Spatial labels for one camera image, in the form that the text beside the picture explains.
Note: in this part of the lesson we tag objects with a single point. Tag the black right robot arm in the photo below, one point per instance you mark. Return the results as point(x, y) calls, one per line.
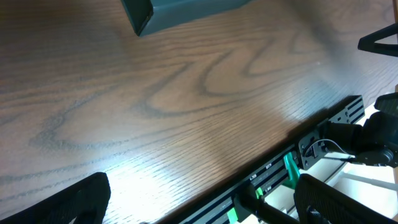
point(372, 144)

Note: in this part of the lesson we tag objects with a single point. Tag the black open gift box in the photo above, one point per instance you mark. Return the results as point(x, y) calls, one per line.
point(150, 16)

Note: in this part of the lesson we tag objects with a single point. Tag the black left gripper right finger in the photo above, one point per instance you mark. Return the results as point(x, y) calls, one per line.
point(317, 202)

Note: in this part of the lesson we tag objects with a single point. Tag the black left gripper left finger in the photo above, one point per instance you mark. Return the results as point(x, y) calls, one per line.
point(83, 202)

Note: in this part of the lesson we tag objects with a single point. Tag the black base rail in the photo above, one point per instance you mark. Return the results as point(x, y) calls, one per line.
point(270, 171)

